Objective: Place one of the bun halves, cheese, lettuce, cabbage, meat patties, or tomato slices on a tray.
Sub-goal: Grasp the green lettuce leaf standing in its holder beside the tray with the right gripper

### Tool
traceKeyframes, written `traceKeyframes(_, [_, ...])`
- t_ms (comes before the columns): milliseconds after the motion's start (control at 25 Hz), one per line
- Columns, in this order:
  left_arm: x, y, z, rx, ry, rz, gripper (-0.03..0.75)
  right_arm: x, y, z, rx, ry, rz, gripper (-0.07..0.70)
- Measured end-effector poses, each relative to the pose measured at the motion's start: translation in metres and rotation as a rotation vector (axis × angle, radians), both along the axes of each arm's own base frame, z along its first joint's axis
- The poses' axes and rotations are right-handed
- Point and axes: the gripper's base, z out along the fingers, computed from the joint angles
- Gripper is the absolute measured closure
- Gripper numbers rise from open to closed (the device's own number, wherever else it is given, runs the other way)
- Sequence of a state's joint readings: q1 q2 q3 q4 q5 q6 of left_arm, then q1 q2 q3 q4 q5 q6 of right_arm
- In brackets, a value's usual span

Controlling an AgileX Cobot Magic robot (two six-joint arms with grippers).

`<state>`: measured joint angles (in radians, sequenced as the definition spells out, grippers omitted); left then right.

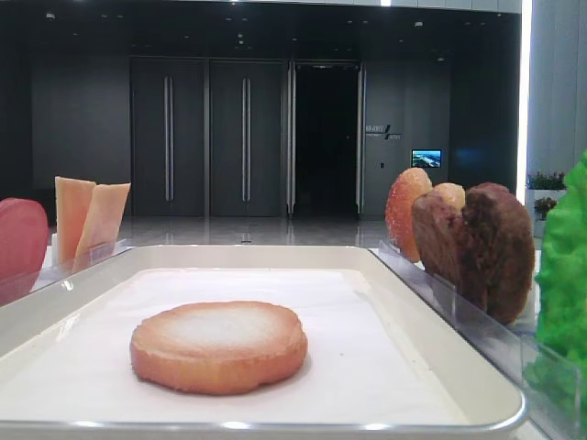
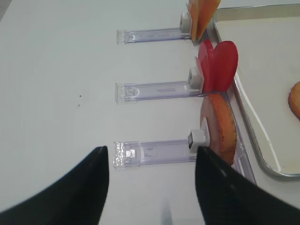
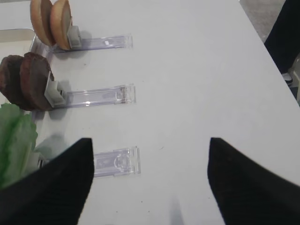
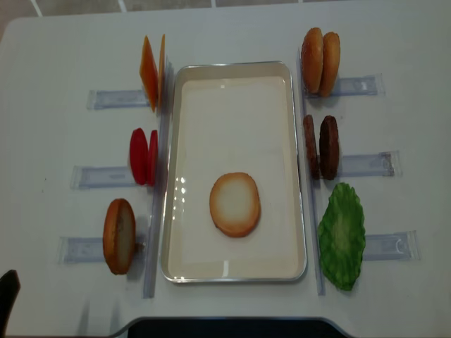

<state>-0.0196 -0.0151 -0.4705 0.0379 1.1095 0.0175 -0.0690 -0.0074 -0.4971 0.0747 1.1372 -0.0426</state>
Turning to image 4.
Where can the outer red tomato slice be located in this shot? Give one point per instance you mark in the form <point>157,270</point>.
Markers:
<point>138,153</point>

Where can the clear bun pusher track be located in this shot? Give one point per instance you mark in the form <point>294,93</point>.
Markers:
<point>369,85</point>
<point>80,250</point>

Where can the bun slice on tray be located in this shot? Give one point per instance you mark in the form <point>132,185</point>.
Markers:
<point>234,204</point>

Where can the clear right bun pusher track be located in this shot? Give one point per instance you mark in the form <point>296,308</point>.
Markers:
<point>369,85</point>

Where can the clear tomato pusher track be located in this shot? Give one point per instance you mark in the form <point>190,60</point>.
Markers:
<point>85,177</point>

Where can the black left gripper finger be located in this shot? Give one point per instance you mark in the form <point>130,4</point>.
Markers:
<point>9,289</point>

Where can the orange cheese slice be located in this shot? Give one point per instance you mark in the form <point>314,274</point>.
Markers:
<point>161,73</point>
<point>148,74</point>

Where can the inner orange cheese slice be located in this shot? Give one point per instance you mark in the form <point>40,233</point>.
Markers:
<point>161,73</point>

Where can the upright bun slice left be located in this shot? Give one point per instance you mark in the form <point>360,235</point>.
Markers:
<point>119,236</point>

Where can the dark robot base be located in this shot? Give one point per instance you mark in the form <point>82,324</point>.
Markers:
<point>233,328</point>

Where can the brown bun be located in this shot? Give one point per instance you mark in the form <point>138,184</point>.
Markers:
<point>312,59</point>
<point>331,62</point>

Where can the green lettuce leaf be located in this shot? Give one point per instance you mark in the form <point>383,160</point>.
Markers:
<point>342,238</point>

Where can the red tomato slice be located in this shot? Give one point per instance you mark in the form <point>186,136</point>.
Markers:
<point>152,158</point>
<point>138,153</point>

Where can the outer orange cheese slice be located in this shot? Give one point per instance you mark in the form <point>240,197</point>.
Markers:
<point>148,74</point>

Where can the outer brown bun top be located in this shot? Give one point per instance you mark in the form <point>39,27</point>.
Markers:
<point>331,62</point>

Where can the inner red tomato slice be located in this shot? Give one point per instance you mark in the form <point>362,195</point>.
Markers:
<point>152,158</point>

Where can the outer brown meat patty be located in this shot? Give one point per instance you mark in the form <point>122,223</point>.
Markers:
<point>329,148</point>

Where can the clear lettuce pusher track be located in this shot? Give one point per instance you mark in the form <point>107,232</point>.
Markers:
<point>399,246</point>

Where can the clear patty pusher track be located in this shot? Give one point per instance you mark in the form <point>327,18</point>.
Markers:
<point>383,164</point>

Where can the clear left bun pusher track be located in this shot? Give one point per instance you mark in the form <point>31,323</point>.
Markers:
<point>80,250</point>

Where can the silver metal tray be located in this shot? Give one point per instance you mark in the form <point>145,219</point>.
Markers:
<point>230,118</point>

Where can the clear cheese pusher track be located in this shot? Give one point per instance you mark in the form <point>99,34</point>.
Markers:
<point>102,99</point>

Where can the inner brown bun top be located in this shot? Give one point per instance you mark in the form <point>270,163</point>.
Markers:
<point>312,59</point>

